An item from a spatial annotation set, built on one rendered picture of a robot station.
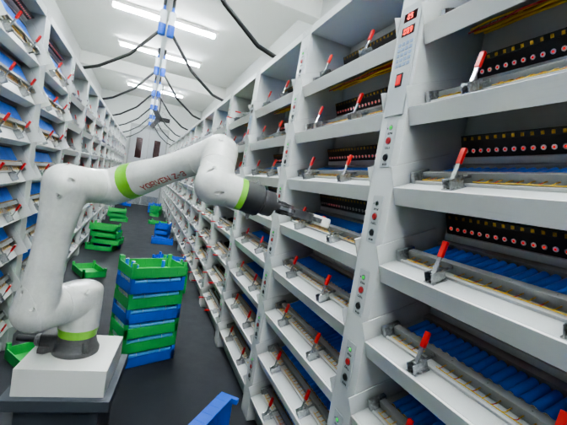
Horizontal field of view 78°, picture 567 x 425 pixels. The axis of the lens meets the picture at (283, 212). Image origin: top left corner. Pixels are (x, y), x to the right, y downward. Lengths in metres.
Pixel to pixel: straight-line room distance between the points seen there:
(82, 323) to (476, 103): 1.31
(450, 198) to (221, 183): 0.55
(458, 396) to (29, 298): 1.13
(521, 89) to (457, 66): 0.34
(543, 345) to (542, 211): 0.20
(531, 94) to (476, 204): 0.20
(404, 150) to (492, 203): 0.29
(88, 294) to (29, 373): 0.27
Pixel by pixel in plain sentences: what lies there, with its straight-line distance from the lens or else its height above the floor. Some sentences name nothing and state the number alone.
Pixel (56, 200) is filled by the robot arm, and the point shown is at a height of 0.91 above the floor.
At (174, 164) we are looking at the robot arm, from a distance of 1.12.
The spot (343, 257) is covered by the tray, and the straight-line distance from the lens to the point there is 1.07.
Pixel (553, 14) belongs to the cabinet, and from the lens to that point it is 1.05.
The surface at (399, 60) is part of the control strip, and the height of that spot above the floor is 1.42.
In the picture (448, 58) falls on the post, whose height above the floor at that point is 1.44.
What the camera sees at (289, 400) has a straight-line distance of 1.42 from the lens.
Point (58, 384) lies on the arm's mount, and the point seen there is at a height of 0.32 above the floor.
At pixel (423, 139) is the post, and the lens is 0.97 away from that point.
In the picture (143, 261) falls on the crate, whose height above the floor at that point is 0.52.
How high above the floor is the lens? 1.05
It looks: 4 degrees down
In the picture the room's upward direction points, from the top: 9 degrees clockwise
